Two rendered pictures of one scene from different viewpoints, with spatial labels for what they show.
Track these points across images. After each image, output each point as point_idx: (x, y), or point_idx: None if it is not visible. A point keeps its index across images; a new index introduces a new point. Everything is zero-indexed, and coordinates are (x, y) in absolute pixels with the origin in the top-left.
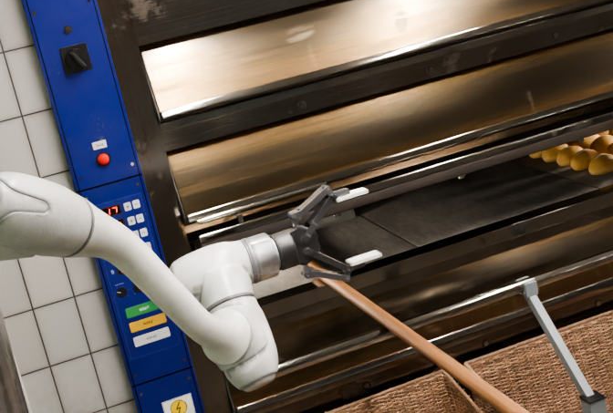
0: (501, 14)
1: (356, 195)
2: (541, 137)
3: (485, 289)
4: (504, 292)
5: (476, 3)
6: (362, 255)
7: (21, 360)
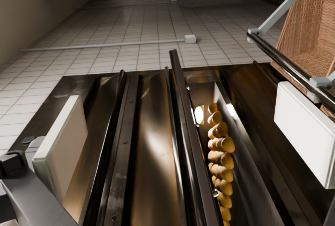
0: (91, 166)
1: (65, 114)
2: (184, 129)
3: (333, 192)
4: (331, 96)
5: (77, 182)
6: (296, 134)
7: None
